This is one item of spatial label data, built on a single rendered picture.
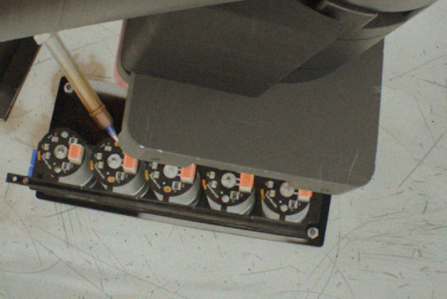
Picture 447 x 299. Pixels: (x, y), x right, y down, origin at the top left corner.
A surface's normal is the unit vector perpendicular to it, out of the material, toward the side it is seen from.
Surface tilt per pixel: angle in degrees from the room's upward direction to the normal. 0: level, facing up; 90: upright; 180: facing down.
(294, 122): 19
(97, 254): 0
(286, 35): 90
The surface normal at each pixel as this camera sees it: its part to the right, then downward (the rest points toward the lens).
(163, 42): -0.13, 0.96
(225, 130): 0.29, -0.21
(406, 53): -0.04, -0.25
